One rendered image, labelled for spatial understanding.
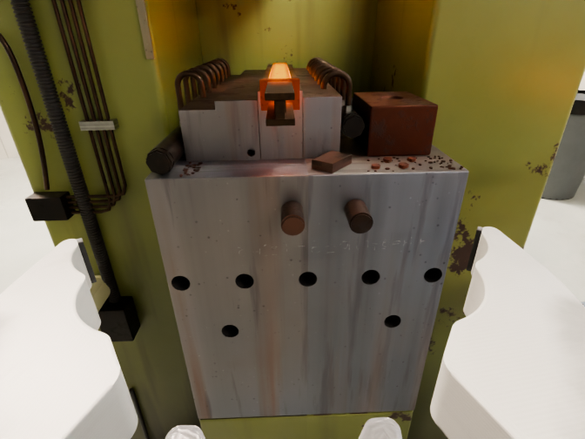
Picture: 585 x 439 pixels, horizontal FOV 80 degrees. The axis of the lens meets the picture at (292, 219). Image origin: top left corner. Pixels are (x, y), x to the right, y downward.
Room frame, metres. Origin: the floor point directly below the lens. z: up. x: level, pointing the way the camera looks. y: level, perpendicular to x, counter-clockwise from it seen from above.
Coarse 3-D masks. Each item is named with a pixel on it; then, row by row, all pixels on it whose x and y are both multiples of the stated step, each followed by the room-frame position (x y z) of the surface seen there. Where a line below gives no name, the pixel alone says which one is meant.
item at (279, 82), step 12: (276, 72) 0.58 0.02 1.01; (288, 72) 0.58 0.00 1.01; (264, 84) 0.43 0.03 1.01; (276, 84) 0.40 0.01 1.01; (288, 84) 0.40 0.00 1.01; (264, 96) 0.43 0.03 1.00; (276, 96) 0.34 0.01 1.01; (288, 96) 0.34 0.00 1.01; (264, 108) 0.43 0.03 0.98; (276, 108) 0.34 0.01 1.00; (288, 108) 0.39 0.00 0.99; (276, 120) 0.34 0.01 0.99; (288, 120) 0.34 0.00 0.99
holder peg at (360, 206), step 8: (352, 200) 0.38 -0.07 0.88; (360, 200) 0.38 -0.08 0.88; (352, 208) 0.36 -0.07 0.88; (360, 208) 0.36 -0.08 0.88; (352, 216) 0.35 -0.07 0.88; (360, 216) 0.35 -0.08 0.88; (368, 216) 0.35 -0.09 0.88; (352, 224) 0.35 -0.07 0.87; (360, 224) 0.35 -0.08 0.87; (368, 224) 0.35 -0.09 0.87; (360, 232) 0.35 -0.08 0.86
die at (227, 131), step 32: (288, 64) 0.85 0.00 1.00; (224, 96) 0.48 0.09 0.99; (256, 96) 0.47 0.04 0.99; (320, 96) 0.45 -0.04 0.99; (192, 128) 0.44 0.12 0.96; (224, 128) 0.44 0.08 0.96; (256, 128) 0.44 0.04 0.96; (288, 128) 0.44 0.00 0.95; (320, 128) 0.45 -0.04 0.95; (192, 160) 0.44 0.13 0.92; (224, 160) 0.44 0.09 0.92
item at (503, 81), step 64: (384, 0) 0.88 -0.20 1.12; (448, 0) 0.59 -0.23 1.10; (512, 0) 0.59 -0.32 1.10; (576, 0) 0.59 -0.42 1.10; (384, 64) 0.83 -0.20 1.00; (448, 64) 0.59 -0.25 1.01; (512, 64) 0.59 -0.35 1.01; (576, 64) 0.59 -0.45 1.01; (448, 128) 0.59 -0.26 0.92; (512, 128) 0.59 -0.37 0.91; (512, 192) 0.59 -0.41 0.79; (448, 320) 0.59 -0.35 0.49
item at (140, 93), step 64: (0, 0) 0.57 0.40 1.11; (64, 0) 0.58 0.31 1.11; (128, 0) 0.58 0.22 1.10; (192, 0) 0.90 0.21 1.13; (0, 64) 0.57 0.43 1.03; (64, 64) 0.58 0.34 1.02; (128, 64) 0.58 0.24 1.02; (192, 64) 0.81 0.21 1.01; (128, 128) 0.58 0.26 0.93; (128, 192) 0.58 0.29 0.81; (128, 256) 0.58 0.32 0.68; (128, 384) 0.57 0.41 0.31
